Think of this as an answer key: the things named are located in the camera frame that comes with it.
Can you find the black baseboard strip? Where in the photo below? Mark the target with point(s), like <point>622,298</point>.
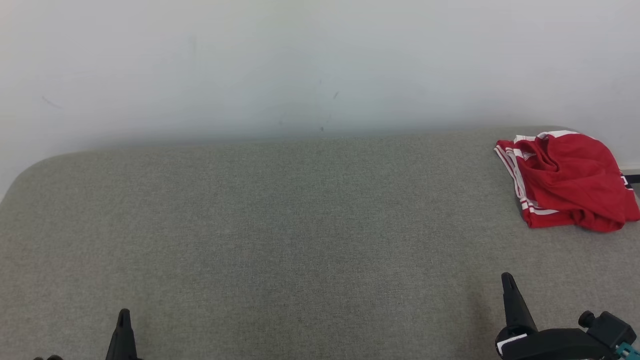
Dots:
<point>632,178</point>

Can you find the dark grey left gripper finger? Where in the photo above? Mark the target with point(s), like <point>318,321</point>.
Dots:
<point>122,340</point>

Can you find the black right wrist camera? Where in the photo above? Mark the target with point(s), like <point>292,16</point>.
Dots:
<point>607,330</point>

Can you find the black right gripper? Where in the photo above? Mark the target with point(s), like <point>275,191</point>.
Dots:
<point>550,345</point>

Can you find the red shorts with Bulls print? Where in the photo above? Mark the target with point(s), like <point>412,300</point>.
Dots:
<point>575,170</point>

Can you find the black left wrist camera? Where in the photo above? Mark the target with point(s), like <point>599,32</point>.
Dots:
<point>48,357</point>

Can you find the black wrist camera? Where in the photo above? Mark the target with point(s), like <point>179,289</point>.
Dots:
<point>607,330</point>
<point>48,357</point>

